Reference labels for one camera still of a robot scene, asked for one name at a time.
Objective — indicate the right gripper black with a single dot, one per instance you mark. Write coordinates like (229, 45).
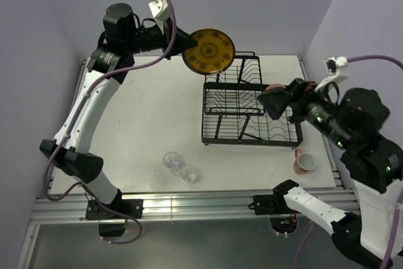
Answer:
(274, 102)

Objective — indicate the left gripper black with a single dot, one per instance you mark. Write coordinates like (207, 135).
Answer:
(181, 42)

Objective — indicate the floral patterned bowl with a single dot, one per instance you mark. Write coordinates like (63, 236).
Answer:
(272, 87)

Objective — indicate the yellow patterned plate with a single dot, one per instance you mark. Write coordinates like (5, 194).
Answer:
(214, 53)

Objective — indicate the clear glass cup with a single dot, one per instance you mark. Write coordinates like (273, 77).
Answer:
(189, 174)
(172, 161)

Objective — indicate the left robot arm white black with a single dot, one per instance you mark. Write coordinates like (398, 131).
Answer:
(123, 37)

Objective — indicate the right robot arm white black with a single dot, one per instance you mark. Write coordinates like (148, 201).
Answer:
(373, 237)

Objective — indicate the pink white mug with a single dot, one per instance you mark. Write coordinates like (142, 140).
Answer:
(303, 163)

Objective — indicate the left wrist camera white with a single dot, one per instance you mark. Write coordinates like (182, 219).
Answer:
(159, 10)

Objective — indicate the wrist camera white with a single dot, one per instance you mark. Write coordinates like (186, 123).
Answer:
(338, 71)
(159, 10)

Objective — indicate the black wire dish rack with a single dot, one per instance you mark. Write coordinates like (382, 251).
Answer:
(232, 113)

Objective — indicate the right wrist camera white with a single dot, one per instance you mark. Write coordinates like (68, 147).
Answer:
(338, 71)

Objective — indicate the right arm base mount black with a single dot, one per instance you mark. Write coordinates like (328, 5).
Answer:
(268, 205)

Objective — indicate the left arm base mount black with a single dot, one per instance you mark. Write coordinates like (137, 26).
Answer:
(113, 219)

